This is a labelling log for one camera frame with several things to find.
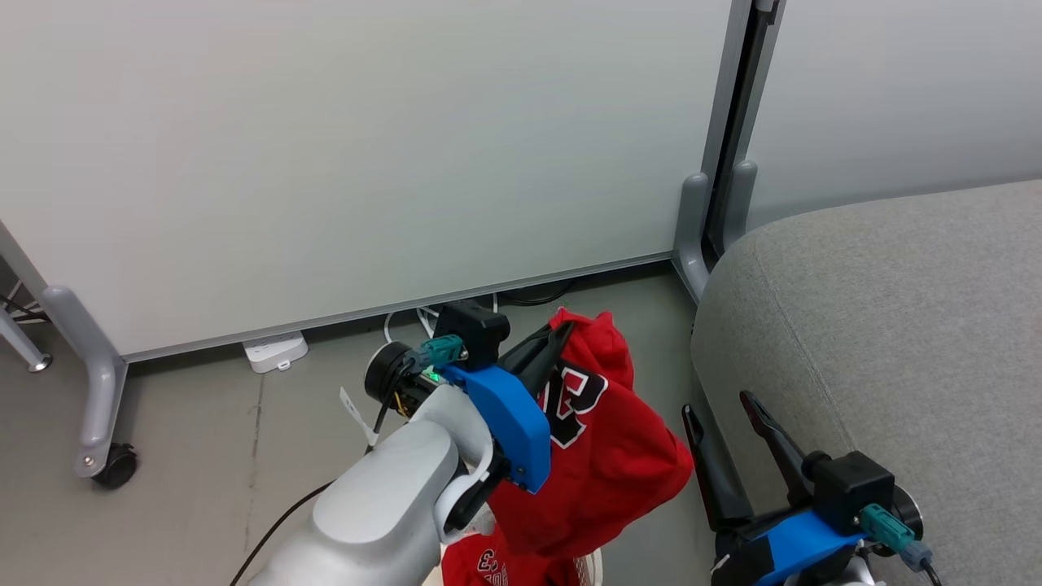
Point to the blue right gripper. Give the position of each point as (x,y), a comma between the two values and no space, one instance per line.
(794,545)

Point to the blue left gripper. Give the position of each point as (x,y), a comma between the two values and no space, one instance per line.
(509,423)

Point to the red printed sweatshirt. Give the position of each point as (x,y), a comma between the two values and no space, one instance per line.
(619,464)

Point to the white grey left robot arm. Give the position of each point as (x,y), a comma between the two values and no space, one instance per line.
(383,505)

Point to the cream perforated laundry basket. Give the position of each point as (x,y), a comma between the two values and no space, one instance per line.
(590,570)

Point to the grey upright partition foot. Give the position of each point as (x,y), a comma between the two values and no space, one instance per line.
(739,203)
(690,236)

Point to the grey fabric sofa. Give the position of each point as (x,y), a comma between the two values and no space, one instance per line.
(895,325)

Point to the white power strip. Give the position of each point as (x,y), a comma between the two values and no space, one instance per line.
(275,352)

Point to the wide white partition panel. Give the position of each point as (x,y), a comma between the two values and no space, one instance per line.
(326,163)

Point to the narrow white partition panel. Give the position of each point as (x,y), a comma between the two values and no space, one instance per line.
(895,98)

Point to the black caster wheel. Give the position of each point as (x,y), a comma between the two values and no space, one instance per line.
(116,467)

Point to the grey partition leg with caster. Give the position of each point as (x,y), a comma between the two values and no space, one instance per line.
(98,382)

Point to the slim grey metal table leg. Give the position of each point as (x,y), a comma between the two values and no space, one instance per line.
(20,342)

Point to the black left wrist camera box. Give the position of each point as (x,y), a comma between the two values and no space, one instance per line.
(476,330)

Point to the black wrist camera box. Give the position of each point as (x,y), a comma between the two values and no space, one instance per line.
(851,480)
(476,330)

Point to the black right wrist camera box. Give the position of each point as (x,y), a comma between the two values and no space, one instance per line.
(851,480)

